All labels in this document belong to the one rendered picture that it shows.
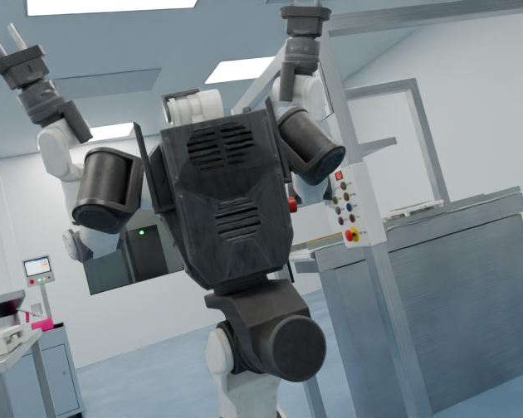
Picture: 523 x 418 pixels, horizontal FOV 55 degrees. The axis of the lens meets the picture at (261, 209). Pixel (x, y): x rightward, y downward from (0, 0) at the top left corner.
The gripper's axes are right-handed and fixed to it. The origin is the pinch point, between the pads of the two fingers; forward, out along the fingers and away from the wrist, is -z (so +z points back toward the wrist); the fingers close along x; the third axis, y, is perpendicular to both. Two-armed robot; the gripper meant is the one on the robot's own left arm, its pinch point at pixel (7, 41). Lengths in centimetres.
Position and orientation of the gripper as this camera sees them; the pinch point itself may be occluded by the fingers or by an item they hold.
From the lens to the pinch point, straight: 128.6
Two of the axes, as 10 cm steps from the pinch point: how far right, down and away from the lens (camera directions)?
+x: 5.8, -5.1, 6.3
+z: 4.2, 8.5, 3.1
